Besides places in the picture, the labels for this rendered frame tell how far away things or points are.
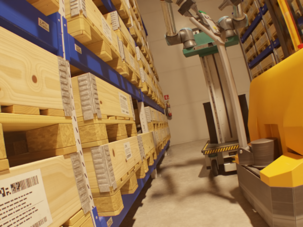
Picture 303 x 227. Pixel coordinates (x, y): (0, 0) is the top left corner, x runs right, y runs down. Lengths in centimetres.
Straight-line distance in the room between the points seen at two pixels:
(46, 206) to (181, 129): 635
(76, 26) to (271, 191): 125
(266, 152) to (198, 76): 587
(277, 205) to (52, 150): 98
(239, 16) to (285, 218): 200
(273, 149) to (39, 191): 117
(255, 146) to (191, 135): 556
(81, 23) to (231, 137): 204
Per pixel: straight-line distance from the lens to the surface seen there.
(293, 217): 109
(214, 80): 254
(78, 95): 97
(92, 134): 93
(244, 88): 720
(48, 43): 86
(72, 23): 114
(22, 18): 78
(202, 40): 259
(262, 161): 130
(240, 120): 138
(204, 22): 148
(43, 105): 61
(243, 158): 138
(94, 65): 126
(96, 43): 141
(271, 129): 149
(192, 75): 696
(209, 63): 258
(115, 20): 209
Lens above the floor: 65
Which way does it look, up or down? 4 degrees up
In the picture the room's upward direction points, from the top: 11 degrees counter-clockwise
